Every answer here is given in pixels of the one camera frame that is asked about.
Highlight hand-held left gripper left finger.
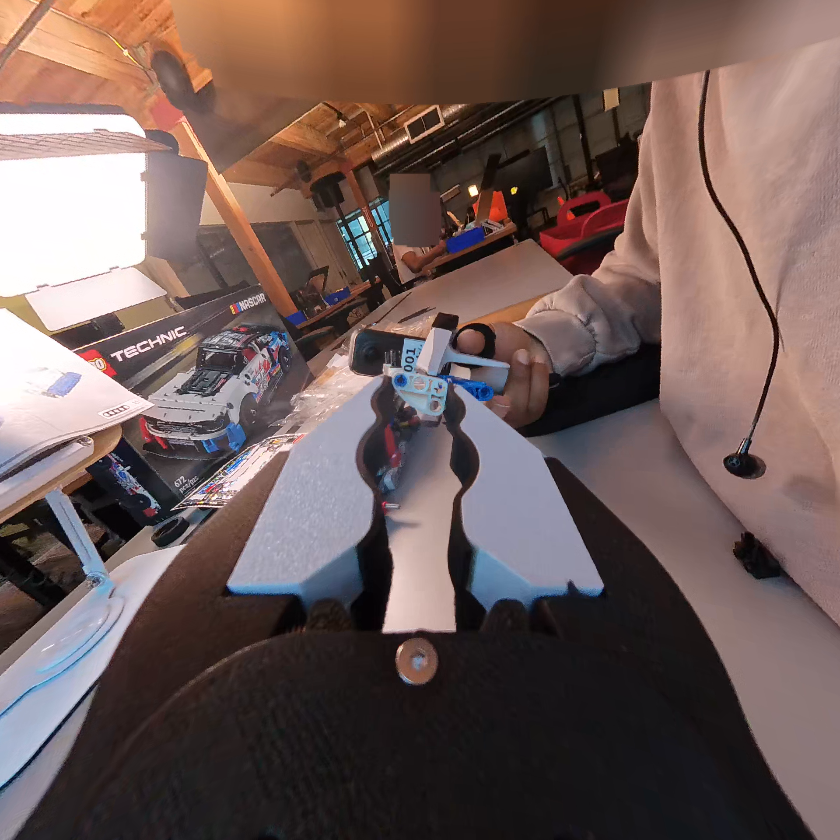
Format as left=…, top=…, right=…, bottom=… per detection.
left=225, top=377, right=395, bottom=605

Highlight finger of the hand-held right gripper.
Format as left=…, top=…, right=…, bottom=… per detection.
left=419, top=328, right=455, bottom=378

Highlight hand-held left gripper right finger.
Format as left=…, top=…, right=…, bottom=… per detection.
left=446, top=386, right=606, bottom=611

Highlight white triangular lego beam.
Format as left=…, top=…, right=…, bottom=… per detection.
left=391, top=370, right=452, bottom=423

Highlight person's right forearm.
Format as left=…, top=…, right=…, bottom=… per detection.
left=514, top=261, right=664, bottom=378

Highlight lego sticker sheet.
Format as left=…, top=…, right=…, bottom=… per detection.
left=171, top=433, right=307, bottom=513

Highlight partly built lego car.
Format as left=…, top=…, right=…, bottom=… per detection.
left=373, top=402, right=425, bottom=513

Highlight lego set box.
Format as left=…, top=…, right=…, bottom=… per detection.
left=71, top=284, right=317, bottom=526

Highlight small black lego piece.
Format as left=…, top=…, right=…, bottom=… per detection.
left=731, top=529, right=784, bottom=580

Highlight lego instruction booklet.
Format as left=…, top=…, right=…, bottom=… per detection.
left=0, top=308, right=156, bottom=481

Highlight crumpled clear plastic bags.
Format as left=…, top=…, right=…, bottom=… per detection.
left=287, top=305, right=437, bottom=429

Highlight black padded wrist rest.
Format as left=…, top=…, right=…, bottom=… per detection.
left=517, top=341, right=664, bottom=438

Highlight black speaker on stand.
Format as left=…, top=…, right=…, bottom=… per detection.
left=310, top=172, right=347, bottom=212

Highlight wooden stand board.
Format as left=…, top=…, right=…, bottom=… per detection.
left=0, top=425, right=127, bottom=524

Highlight white book stand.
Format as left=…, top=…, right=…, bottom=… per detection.
left=0, top=489, right=182, bottom=788

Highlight person's torso beige hoodie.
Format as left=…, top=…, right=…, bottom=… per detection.
left=617, top=39, right=840, bottom=627

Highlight studio light panel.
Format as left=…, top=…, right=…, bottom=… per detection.
left=0, top=112, right=211, bottom=333

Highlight wooden support post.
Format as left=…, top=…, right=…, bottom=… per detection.
left=176, top=121, right=298, bottom=317

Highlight metal air duct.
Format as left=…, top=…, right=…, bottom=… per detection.
left=371, top=101, right=473, bottom=165

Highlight black cord with round end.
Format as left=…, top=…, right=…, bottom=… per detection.
left=697, top=69, right=783, bottom=481

